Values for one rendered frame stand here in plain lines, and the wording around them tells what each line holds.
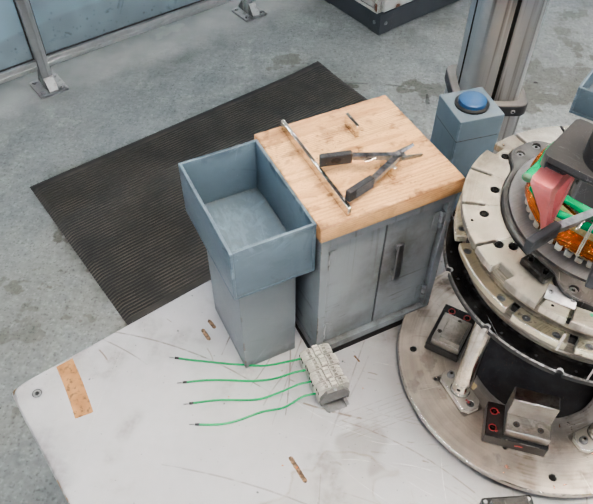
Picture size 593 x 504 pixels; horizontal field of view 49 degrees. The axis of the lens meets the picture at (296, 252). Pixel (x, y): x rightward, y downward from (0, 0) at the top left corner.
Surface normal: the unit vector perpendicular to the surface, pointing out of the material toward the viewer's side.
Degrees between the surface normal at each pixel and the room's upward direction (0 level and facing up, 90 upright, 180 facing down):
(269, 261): 90
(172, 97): 0
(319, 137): 0
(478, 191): 0
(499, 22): 90
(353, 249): 90
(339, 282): 90
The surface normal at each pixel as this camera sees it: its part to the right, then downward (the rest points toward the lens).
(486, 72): 0.00, 0.76
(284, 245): 0.44, 0.68
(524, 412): -0.28, 0.72
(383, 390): 0.00, -0.65
